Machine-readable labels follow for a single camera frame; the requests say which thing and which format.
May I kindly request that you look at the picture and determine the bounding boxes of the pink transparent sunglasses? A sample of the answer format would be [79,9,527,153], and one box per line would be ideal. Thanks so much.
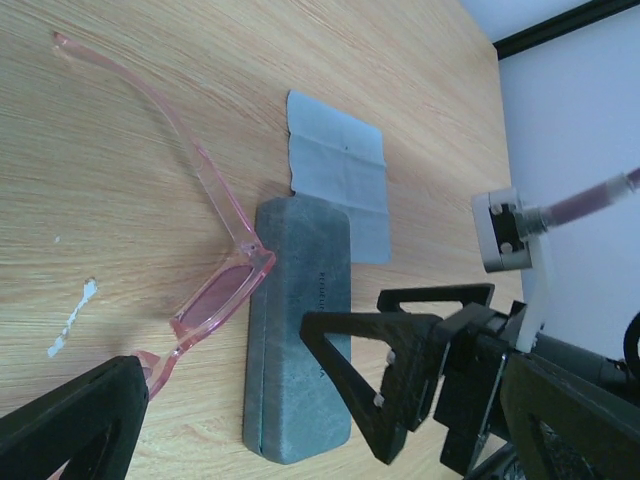
[52,32,276,398]

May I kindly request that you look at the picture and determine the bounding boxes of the grey glasses case green lining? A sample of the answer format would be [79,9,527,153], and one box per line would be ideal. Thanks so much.
[241,196,354,465]

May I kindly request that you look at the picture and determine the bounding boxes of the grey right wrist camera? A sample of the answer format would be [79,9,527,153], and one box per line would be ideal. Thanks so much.
[471,189,532,273]

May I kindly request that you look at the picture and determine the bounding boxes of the light blue cleaning cloth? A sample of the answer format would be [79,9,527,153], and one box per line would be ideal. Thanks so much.
[286,90,392,265]

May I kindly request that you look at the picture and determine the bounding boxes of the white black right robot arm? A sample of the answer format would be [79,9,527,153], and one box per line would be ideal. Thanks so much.
[300,283,639,479]

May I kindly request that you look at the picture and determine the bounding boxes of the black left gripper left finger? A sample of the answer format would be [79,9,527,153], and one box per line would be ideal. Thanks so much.
[1,356,150,479]

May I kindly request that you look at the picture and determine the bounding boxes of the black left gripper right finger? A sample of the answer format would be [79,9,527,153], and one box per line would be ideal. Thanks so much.
[502,355,639,479]

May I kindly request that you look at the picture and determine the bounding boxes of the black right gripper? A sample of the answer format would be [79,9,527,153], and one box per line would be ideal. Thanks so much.
[300,283,526,475]

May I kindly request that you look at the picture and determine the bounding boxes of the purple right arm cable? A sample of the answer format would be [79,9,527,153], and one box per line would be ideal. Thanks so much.
[517,167,640,236]

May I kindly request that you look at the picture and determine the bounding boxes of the black enclosure frame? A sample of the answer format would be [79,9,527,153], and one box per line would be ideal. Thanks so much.
[493,0,639,61]

